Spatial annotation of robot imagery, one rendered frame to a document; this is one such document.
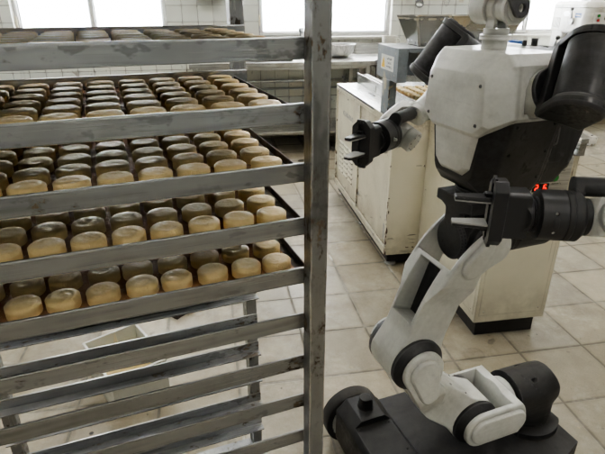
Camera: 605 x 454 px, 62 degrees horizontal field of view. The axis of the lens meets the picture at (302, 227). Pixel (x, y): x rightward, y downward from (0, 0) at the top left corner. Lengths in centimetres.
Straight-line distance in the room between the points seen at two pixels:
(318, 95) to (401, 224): 213
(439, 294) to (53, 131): 88
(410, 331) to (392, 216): 156
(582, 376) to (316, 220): 178
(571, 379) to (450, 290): 121
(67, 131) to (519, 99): 79
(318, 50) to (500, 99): 46
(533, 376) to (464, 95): 94
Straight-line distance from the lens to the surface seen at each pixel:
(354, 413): 168
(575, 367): 244
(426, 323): 128
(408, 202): 277
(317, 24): 71
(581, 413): 222
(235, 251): 91
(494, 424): 160
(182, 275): 85
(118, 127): 70
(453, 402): 152
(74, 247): 80
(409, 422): 174
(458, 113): 113
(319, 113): 73
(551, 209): 93
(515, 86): 106
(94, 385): 141
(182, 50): 70
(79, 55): 69
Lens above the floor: 138
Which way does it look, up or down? 24 degrees down
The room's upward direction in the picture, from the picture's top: straight up
